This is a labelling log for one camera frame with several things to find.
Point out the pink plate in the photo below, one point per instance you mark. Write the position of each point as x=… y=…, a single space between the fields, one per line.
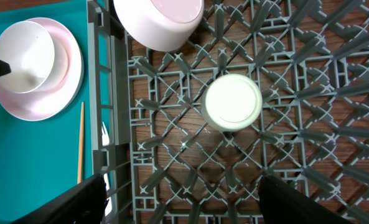
x=40 y=105

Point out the grey dishwasher rack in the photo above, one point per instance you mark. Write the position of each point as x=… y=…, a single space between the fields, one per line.
x=260 y=88

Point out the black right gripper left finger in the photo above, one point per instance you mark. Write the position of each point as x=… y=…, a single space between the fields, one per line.
x=83 y=203

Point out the pink bowl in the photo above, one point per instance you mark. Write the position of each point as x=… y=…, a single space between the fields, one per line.
x=162 y=25

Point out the pale green cup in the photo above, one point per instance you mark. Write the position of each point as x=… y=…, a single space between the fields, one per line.
x=231 y=102

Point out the pale green bowl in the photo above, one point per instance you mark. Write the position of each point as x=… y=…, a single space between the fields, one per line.
x=38 y=61

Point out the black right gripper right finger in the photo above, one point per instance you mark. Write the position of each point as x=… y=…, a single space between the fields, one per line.
x=280 y=203

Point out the teal plastic tray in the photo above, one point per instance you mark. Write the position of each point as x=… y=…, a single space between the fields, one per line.
x=39 y=159

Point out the wooden chopstick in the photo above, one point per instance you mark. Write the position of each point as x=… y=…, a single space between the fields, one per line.
x=80 y=144

